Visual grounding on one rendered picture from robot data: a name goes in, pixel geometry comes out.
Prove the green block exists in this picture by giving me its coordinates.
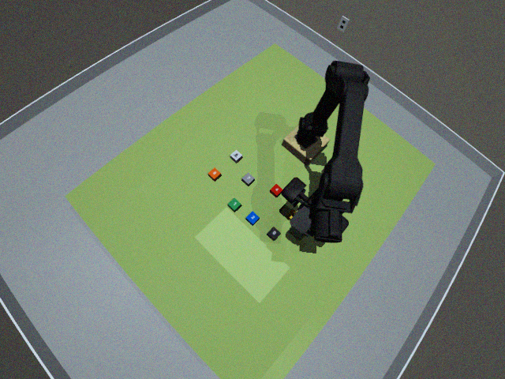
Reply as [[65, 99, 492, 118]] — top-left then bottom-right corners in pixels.
[[228, 198, 241, 212]]

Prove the blue block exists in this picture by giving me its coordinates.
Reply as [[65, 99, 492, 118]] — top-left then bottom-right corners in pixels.
[[246, 212, 260, 226]]

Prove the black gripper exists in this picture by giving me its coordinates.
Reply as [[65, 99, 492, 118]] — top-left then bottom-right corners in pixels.
[[281, 177, 349, 233]]

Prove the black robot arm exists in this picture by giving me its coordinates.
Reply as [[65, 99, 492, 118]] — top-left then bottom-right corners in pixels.
[[290, 61, 370, 243]]

